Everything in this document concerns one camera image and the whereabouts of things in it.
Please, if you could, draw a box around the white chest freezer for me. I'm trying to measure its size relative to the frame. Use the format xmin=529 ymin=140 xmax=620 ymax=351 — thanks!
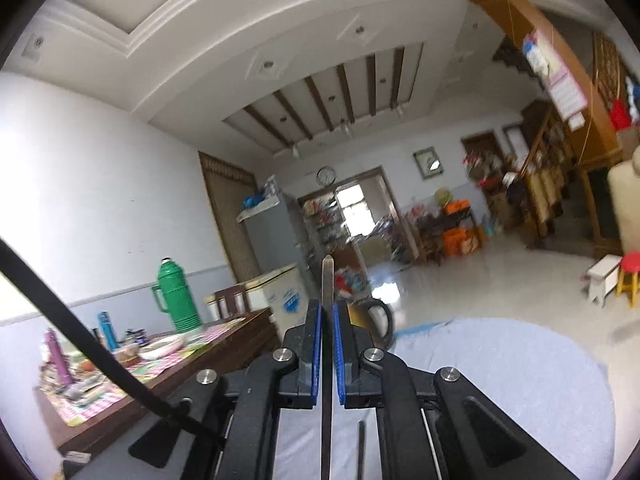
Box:
xmin=205 ymin=264 xmax=309 ymax=336

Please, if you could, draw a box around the gold electric kettle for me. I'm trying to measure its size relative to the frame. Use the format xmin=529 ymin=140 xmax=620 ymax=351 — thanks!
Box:
xmin=347 ymin=297 xmax=395 ymax=350

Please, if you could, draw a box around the grey refrigerator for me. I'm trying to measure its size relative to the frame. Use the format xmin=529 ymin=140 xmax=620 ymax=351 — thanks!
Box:
xmin=236 ymin=176 xmax=324 ymax=299

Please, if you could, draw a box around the green thermos jug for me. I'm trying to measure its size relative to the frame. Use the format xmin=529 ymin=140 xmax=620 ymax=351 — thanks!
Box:
xmin=151 ymin=258 xmax=202 ymax=334

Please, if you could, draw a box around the dark wooden side table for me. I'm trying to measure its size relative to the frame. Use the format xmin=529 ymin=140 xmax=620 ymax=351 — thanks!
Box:
xmin=416 ymin=207 xmax=484 ymax=266

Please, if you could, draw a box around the blue thermos bottle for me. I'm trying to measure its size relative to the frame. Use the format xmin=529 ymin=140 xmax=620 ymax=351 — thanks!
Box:
xmin=98 ymin=311 xmax=119 ymax=351

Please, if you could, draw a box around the dark wooden sideboard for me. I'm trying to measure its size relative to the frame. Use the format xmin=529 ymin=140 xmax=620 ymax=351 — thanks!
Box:
xmin=35 ymin=309 xmax=280 ymax=455

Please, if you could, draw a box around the small white step stool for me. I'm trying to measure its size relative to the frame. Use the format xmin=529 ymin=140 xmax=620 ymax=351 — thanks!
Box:
xmin=586 ymin=255 xmax=622 ymax=308

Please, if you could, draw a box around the wooden stair railing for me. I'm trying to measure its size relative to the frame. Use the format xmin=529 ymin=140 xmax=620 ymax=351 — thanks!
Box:
xmin=515 ymin=100 xmax=574 ymax=248

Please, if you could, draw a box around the red yellow round stool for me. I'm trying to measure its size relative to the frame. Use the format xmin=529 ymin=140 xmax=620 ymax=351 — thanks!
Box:
xmin=615 ymin=252 xmax=640 ymax=309

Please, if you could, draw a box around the beige sofa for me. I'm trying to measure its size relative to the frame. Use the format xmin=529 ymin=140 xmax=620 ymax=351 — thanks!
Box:
xmin=608 ymin=148 xmax=640 ymax=255

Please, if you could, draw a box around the round wall clock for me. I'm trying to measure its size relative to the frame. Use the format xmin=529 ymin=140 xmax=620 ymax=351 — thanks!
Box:
xmin=316 ymin=166 xmax=337 ymax=188

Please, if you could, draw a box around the framed wall picture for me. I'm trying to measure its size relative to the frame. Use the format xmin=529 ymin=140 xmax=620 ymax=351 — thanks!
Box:
xmin=412 ymin=146 xmax=444 ymax=180

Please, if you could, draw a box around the black cable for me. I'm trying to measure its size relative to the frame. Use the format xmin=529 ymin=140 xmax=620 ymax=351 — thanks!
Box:
xmin=0 ymin=236 xmax=227 ymax=449

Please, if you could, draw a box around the wall calendar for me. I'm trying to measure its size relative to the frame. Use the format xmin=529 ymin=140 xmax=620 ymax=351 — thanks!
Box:
xmin=522 ymin=30 xmax=588 ymax=131

